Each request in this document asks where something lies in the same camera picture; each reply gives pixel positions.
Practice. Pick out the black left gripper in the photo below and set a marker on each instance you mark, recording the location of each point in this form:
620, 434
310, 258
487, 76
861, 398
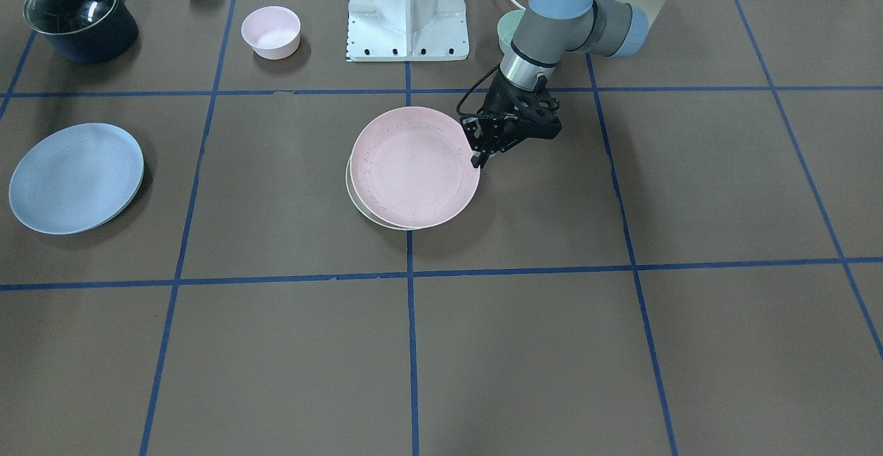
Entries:
498, 101

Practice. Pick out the pink plate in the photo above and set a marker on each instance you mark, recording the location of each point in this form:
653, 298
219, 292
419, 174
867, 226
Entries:
412, 166

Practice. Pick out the blue plate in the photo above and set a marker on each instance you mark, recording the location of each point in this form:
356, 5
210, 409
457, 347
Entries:
76, 179

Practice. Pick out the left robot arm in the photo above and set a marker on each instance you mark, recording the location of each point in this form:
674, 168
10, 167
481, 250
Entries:
518, 105

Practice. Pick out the cream plate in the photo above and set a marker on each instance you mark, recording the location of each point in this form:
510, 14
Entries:
361, 206

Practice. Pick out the green cup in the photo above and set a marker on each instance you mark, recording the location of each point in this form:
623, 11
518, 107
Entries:
506, 27

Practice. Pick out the pink bowl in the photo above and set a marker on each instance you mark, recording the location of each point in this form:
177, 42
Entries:
273, 32

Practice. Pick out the dark blue pot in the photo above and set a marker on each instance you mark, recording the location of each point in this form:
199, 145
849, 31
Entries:
83, 31

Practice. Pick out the glass pot lid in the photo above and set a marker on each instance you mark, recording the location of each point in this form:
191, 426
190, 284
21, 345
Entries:
66, 16

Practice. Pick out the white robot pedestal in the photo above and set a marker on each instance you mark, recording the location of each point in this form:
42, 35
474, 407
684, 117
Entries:
407, 31

